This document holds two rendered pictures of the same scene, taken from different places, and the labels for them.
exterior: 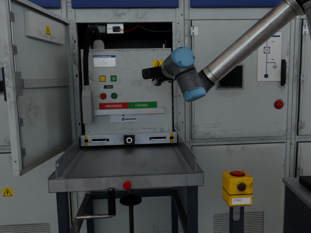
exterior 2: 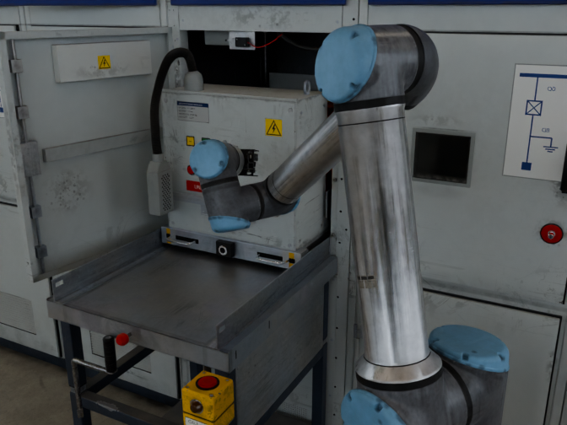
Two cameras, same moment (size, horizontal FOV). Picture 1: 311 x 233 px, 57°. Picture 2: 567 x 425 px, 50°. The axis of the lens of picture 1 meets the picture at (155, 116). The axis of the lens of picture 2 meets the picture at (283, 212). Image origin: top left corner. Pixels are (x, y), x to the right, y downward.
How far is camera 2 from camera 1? 1.06 m
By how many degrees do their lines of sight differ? 32
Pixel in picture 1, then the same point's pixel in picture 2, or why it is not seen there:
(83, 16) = (191, 19)
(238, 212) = not seen: outside the picture
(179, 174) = (195, 344)
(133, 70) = (235, 133)
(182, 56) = (202, 158)
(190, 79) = (213, 201)
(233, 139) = (443, 282)
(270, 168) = (515, 360)
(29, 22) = (57, 62)
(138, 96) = (242, 180)
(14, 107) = (21, 193)
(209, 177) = not seen: hidden behind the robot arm
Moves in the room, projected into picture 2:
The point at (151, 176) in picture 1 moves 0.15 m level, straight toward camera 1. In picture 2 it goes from (159, 335) to (116, 363)
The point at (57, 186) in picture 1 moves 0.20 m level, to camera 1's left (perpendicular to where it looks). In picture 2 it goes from (56, 311) to (11, 295)
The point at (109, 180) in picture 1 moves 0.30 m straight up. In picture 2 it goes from (110, 324) to (99, 219)
